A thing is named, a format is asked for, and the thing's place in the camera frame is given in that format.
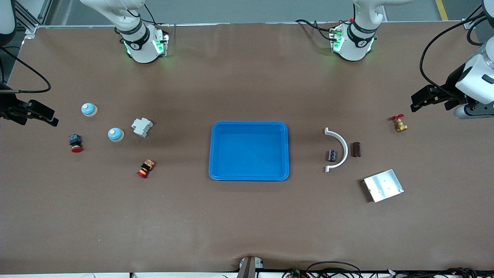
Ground black left arm base cable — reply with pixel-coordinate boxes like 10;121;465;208
295;19;340;41

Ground orange red push button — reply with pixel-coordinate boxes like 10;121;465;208
137;159;156;179

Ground white circuit breaker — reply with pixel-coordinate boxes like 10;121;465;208
131;117;154;138

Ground silver metal plate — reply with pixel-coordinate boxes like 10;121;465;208
362;169;404;203

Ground blue plastic tray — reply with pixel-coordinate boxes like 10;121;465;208
208;121;290;181

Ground white curved plastic bracket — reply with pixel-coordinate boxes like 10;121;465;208
323;127;349;173

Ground black red emergency push button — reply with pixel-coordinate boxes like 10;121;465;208
68;134;83;153

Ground grey metal table clamp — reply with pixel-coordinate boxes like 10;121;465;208
239;256;264;278

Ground brass valve with red handle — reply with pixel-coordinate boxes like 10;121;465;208
391;114;408;133

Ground black cable bundle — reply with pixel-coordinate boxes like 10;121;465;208
386;268;494;278
282;261;363;278

